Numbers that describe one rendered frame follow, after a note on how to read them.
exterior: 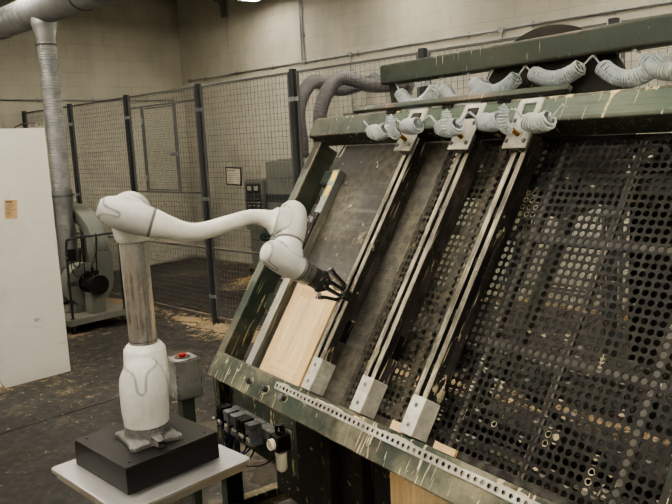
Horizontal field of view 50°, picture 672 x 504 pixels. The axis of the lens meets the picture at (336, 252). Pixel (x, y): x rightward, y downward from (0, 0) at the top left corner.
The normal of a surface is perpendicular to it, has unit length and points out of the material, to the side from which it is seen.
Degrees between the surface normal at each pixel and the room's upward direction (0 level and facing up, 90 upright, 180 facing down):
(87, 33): 90
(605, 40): 90
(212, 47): 90
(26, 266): 90
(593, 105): 57
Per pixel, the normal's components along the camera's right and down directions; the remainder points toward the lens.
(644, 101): -0.71, -0.43
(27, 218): 0.71, 0.07
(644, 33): -0.81, 0.13
